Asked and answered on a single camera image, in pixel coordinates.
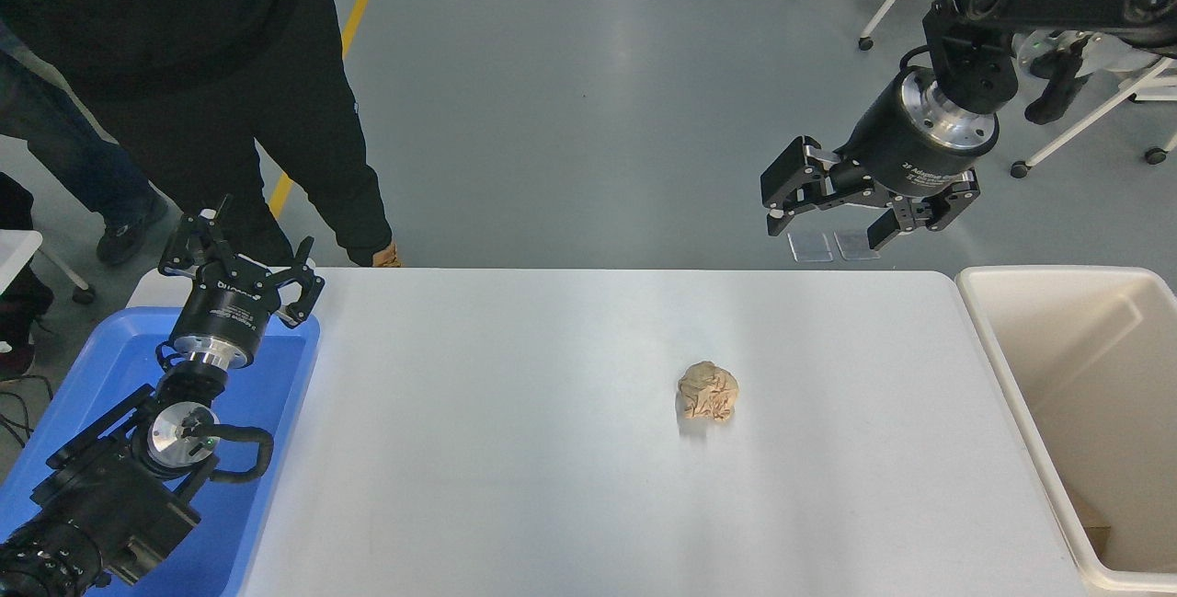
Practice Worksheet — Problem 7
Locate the large pale bin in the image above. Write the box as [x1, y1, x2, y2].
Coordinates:
[954, 266, 1177, 593]

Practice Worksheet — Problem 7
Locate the person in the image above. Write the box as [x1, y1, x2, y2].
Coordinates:
[0, 0, 403, 269]
[0, 172, 56, 379]
[0, 22, 172, 267]

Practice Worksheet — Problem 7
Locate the blue plastic tray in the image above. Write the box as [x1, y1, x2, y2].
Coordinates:
[0, 307, 321, 597]

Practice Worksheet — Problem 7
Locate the tan paper ball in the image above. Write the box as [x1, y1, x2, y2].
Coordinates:
[678, 360, 739, 423]

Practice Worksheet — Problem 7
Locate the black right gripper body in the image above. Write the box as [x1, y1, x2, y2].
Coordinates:
[832, 73, 990, 204]

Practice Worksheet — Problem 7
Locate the clear floor plate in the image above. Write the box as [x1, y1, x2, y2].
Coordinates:
[834, 229, 881, 261]
[789, 231, 834, 263]

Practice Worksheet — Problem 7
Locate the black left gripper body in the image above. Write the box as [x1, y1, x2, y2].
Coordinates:
[175, 255, 280, 348]

